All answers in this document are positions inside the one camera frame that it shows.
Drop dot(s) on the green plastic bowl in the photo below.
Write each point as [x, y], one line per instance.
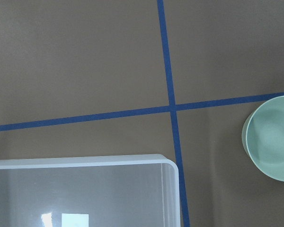
[263, 138]

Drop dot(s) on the translucent white plastic box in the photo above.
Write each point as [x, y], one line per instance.
[106, 191]

